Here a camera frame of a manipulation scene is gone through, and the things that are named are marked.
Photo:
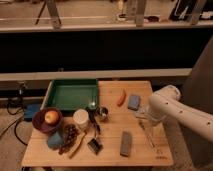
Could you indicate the grey rectangular sharpening block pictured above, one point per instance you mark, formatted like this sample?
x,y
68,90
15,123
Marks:
x,y
126,144

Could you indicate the white plastic cup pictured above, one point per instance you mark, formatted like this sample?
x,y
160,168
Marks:
x,y
81,118

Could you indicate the blue box on floor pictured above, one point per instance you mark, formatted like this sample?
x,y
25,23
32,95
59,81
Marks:
x,y
30,111

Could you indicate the red yellow apple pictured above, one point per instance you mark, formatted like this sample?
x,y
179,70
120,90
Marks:
x,y
51,117

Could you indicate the silver metal fork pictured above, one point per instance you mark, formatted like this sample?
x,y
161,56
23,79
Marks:
x,y
149,138

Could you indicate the bunch of dark grapes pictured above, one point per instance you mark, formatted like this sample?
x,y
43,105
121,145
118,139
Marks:
x,y
70,136

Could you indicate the black spatula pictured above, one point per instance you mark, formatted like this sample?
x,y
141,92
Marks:
x,y
94,144

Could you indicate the wooden handled brush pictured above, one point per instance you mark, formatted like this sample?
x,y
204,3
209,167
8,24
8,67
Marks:
x,y
77,144

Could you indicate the orange carrot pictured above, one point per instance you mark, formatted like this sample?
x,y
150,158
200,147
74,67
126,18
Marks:
x,y
121,99

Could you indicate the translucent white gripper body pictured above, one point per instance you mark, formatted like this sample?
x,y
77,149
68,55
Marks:
x,y
149,128

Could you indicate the green plastic tray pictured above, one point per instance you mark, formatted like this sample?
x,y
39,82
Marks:
x,y
72,94

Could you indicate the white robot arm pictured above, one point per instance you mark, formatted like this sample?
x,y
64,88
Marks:
x,y
165,102

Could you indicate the wooden cutting board table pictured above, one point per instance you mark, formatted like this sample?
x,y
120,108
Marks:
x,y
120,119

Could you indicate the blue sponge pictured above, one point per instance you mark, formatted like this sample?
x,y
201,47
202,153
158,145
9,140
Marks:
x,y
134,102

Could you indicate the dark red bowl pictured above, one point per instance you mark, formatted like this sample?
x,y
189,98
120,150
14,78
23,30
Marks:
x,y
39,123

